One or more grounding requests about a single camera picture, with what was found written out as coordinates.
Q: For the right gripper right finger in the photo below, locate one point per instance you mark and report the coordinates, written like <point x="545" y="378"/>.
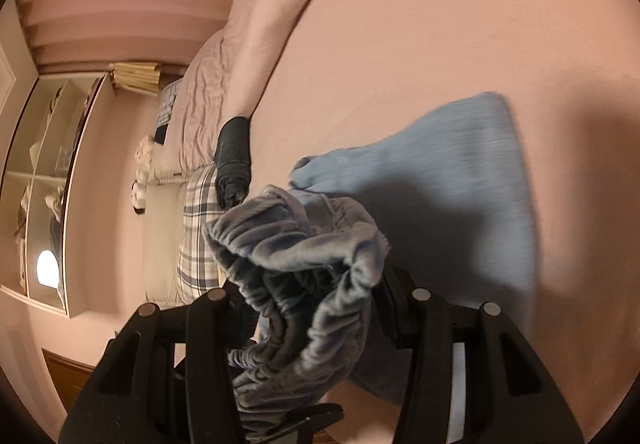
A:
<point x="509" y="396"/>

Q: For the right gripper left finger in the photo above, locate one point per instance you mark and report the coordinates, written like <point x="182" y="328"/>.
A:
<point x="165" y="378"/>

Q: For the light blue denim pants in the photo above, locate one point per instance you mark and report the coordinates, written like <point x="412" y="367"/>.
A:
<point x="446" y="199"/>

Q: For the plaid pillow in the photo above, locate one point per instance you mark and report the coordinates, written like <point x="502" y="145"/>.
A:
<point x="197" y="268"/>

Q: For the white plush toy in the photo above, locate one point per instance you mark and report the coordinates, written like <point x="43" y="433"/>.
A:
<point x="146" y="157"/>

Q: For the white shelf cabinet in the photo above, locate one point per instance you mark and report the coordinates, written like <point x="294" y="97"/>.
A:
<point x="48" y="146"/>

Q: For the folded dark grey garment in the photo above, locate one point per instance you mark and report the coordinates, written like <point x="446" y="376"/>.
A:
<point x="232" y="161"/>

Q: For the striped pillow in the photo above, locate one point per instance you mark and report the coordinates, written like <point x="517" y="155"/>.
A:
<point x="167" y="101"/>

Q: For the yellow hanging cloth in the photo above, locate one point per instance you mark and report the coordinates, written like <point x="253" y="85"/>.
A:
<point x="138" y="77"/>

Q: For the pink bed sheet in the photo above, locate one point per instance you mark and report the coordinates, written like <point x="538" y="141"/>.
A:
<point x="355" y="72"/>

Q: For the pink duvet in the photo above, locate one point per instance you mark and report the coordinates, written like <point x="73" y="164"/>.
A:
<point x="226" y="79"/>

